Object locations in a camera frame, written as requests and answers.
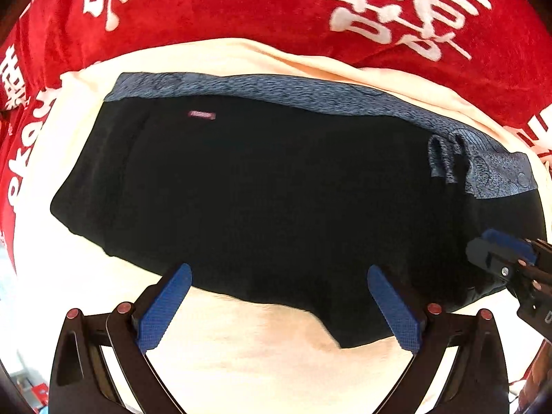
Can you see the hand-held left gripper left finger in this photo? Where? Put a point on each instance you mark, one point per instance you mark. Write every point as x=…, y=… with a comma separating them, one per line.
x=166, y=306

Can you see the black pants with blue stripes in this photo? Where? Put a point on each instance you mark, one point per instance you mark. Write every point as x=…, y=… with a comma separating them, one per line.
x=258, y=202

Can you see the red printed blanket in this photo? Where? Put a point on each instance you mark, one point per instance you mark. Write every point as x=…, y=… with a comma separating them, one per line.
x=258, y=8

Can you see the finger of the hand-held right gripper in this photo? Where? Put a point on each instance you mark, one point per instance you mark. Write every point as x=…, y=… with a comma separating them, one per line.
x=487, y=256
x=509, y=246

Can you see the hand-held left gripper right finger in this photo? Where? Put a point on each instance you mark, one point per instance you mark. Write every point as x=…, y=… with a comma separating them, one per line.
x=394, y=306

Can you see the cream blanket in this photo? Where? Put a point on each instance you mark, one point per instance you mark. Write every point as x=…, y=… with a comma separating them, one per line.
x=258, y=362

